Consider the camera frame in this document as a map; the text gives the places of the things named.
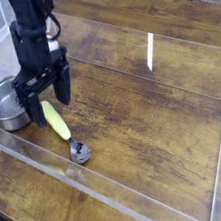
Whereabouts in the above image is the white toy mushroom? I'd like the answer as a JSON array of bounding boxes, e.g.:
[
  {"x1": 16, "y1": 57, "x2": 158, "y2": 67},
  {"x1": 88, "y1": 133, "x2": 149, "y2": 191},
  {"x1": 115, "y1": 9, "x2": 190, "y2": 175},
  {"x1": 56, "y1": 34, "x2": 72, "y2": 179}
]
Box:
[{"x1": 47, "y1": 33, "x2": 59, "y2": 51}]

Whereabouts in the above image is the small steel pot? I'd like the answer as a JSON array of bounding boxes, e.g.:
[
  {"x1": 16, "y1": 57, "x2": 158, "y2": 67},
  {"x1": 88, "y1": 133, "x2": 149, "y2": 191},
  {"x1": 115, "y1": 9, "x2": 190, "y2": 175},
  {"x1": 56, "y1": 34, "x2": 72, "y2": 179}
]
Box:
[{"x1": 0, "y1": 76, "x2": 31, "y2": 131}]

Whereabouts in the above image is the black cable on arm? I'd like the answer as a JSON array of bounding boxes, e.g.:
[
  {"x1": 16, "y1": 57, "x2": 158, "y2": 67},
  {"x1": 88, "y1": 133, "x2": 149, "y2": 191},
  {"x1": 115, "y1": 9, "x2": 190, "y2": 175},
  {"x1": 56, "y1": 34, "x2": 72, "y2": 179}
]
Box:
[{"x1": 44, "y1": 10, "x2": 64, "y2": 43}]

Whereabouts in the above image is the green handled metal spoon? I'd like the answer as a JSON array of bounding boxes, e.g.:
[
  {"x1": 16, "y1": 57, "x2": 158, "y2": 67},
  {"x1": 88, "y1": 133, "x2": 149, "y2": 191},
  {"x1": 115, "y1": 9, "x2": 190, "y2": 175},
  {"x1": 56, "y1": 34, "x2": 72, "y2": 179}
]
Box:
[{"x1": 41, "y1": 101, "x2": 91, "y2": 164}]

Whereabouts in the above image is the clear acrylic enclosure wall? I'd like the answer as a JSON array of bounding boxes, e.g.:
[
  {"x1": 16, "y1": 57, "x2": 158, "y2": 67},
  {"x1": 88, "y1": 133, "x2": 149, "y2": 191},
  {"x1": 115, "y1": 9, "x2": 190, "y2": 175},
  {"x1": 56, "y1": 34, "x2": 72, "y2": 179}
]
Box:
[{"x1": 0, "y1": 15, "x2": 221, "y2": 221}]

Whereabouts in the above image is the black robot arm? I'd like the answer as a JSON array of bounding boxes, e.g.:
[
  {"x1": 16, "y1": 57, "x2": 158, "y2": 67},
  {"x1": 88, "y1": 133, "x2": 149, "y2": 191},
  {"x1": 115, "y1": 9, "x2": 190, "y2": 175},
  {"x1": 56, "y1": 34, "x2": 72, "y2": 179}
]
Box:
[{"x1": 8, "y1": 0, "x2": 71, "y2": 128}]

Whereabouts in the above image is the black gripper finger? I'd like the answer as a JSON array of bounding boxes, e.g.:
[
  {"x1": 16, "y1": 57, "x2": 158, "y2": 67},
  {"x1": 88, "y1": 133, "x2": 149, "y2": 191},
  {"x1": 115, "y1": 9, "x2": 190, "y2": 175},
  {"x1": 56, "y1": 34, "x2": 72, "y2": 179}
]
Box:
[
  {"x1": 24, "y1": 93, "x2": 47, "y2": 128},
  {"x1": 53, "y1": 64, "x2": 71, "y2": 104}
]

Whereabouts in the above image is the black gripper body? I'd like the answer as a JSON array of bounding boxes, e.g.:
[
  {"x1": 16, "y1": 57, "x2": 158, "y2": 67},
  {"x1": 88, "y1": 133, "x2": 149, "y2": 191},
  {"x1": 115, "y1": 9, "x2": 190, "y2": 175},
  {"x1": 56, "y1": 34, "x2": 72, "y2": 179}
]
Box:
[{"x1": 9, "y1": 21, "x2": 69, "y2": 105}]

